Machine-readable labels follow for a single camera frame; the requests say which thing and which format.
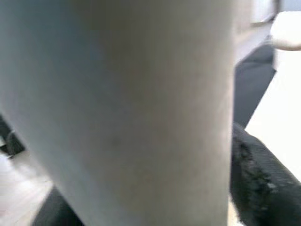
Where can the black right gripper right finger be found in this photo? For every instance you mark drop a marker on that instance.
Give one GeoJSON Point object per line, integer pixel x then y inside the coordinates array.
{"type": "Point", "coordinates": [263, 183]}

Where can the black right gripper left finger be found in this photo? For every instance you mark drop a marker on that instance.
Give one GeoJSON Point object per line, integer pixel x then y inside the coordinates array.
{"type": "Point", "coordinates": [54, 212]}

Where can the white plastic table leg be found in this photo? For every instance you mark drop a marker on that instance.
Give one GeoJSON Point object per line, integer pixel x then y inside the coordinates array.
{"type": "Point", "coordinates": [129, 106]}

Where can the white plastic children table top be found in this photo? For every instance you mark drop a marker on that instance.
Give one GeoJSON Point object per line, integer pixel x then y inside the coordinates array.
{"type": "Point", "coordinates": [287, 30]}

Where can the black tablecloth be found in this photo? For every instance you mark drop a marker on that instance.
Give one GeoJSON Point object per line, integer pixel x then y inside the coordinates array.
{"type": "Point", "coordinates": [251, 82]}

